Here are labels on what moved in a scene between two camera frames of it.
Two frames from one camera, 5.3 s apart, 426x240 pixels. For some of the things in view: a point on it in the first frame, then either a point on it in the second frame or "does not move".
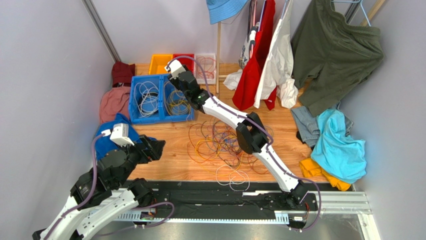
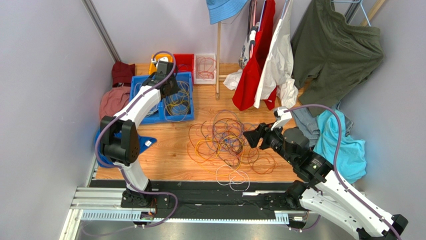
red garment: (245, 93) does not move
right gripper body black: (179, 82) -> (263, 137)
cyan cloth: (340, 156) does not move
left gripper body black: (144, 155) -> (173, 86)
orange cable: (208, 65) does not move
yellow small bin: (158, 63) does not move
